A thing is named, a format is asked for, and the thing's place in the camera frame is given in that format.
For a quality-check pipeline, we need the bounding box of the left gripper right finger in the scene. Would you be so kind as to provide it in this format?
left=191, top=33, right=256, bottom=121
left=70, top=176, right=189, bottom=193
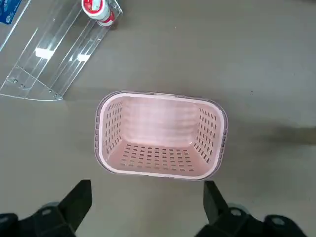
left=197, top=180, right=310, bottom=237

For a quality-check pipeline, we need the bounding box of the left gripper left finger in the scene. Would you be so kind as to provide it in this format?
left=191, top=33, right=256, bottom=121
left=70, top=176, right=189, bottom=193
left=0, top=179, right=92, bottom=237

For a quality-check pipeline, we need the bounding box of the pink perforated plastic basket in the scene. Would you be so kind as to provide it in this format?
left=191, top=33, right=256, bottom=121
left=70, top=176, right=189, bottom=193
left=94, top=90, right=228, bottom=183

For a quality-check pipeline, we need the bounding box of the blue drink carton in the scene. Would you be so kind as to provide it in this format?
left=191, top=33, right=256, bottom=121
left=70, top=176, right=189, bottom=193
left=0, top=0, right=24, bottom=25

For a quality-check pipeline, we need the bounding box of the clear acrylic divider shelf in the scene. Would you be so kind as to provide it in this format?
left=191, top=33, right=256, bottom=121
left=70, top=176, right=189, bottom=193
left=0, top=0, right=123, bottom=102

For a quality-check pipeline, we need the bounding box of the small red white bottle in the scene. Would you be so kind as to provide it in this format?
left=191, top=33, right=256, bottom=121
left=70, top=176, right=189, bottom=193
left=81, top=0, right=117, bottom=27

